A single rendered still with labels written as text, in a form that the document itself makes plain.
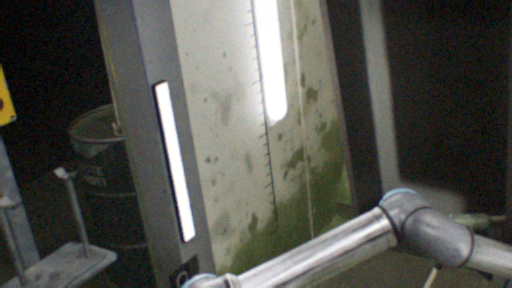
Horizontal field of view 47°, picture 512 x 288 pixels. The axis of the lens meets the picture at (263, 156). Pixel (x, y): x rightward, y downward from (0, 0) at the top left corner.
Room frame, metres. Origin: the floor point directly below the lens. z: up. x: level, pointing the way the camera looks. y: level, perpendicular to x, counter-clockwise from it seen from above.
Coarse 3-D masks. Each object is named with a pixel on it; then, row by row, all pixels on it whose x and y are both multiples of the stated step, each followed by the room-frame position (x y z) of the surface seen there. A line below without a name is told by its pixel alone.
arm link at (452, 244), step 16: (416, 224) 1.28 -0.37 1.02; (432, 224) 1.26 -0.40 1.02; (448, 224) 1.26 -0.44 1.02; (416, 240) 1.26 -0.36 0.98; (432, 240) 1.24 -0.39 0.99; (448, 240) 1.23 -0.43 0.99; (464, 240) 1.23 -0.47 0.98; (480, 240) 1.27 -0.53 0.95; (432, 256) 1.24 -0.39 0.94; (448, 256) 1.22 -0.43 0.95; (464, 256) 1.21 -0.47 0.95; (480, 256) 1.24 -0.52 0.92; (496, 256) 1.25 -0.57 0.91; (496, 272) 1.26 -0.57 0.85
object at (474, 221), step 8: (448, 216) 1.69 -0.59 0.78; (456, 216) 1.70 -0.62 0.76; (464, 216) 1.74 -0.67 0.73; (472, 216) 1.77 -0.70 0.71; (480, 216) 1.80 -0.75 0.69; (488, 216) 1.82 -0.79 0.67; (496, 216) 1.88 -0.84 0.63; (504, 216) 1.91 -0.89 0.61; (464, 224) 1.70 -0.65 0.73; (472, 224) 1.73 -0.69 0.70; (480, 224) 1.76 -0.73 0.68; (488, 224) 1.80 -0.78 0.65; (440, 264) 1.70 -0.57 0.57
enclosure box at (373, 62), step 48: (336, 0) 1.99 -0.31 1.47; (384, 0) 2.15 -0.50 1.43; (432, 0) 2.05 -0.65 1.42; (480, 0) 1.96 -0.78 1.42; (336, 48) 1.98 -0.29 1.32; (384, 48) 2.20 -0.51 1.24; (432, 48) 2.09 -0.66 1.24; (480, 48) 1.99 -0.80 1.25; (336, 96) 1.95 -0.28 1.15; (384, 96) 2.25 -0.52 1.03; (432, 96) 2.13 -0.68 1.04; (480, 96) 2.03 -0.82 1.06; (384, 144) 2.30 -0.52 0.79; (432, 144) 2.18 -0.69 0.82; (480, 144) 2.06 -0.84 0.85; (384, 192) 2.32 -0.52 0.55; (432, 192) 2.23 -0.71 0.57; (480, 192) 2.11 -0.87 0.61
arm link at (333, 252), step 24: (408, 192) 1.42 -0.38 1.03; (360, 216) 1.39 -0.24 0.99; (384, 216) 1.35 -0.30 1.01; (408, 216) 1.31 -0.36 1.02; (312, 240) 1.36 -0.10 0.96; (336, 240) 1.32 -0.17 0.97; (360, 240) 1.31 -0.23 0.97; (384, 240) 1.32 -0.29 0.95; (264, 264) 1.32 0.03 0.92; (288, 264) 1.29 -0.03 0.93; (312, 264) 1.28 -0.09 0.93; (336, 264) 1.29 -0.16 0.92
